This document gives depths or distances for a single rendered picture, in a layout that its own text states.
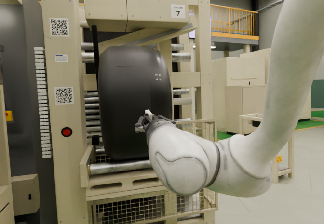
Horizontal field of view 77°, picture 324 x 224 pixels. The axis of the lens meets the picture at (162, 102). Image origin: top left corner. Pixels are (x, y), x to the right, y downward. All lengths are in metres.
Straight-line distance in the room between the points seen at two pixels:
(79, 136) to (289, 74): 0.85
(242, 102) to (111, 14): 4.27
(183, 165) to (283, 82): 0.20
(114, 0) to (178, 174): 1.11
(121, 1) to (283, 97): 1.12
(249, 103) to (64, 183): 4.72
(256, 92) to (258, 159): 5.03
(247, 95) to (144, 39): 4.10
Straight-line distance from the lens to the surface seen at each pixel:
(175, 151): 0.37
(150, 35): 1.42
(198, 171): 0.37
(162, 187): 0.98
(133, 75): 0.79
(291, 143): 3.18
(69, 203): 1.10
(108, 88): 0.78
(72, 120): 0.98
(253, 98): 5.39
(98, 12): 1.30
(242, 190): 0.49
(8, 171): 0.97
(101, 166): 0.94
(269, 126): 0.40
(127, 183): 0.95
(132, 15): 1.29
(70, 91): 0.97
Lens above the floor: 1.23
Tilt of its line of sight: 4 degrees down
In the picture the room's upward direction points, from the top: 2 degrees counter-clockwise
